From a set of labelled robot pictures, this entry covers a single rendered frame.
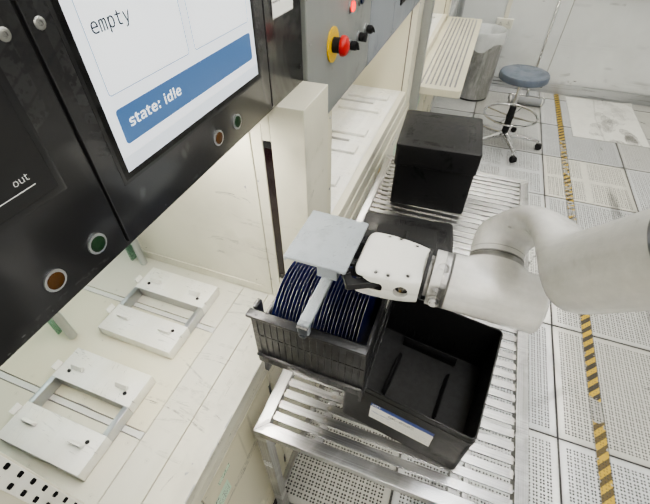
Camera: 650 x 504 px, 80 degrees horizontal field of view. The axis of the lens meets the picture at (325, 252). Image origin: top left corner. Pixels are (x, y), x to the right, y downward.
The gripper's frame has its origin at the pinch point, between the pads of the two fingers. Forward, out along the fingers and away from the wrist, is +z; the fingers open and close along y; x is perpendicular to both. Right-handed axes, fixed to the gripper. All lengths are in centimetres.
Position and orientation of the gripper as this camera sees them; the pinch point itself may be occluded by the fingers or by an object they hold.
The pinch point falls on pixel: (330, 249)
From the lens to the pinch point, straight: 62.8
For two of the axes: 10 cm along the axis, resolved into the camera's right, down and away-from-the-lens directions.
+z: -9.3, -2.5, 2.6
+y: 3.6, -6.5, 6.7
